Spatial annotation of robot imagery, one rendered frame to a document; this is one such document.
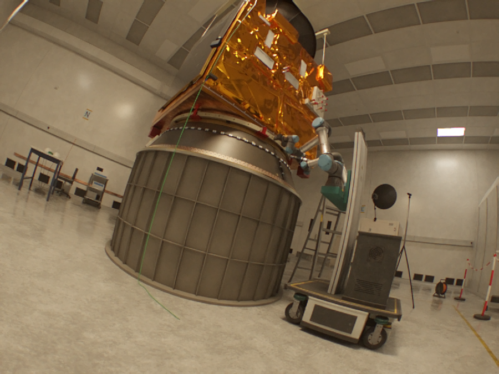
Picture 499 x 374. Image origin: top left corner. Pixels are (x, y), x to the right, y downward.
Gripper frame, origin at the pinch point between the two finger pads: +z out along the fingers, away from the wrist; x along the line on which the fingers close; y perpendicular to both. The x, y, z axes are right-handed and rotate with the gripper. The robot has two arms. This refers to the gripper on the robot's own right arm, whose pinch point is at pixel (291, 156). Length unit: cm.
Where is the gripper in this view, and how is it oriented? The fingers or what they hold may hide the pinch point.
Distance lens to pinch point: 271.1
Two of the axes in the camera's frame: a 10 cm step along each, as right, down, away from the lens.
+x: 2.8, 2.7, 9.2
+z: -8.7, -3.4, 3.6
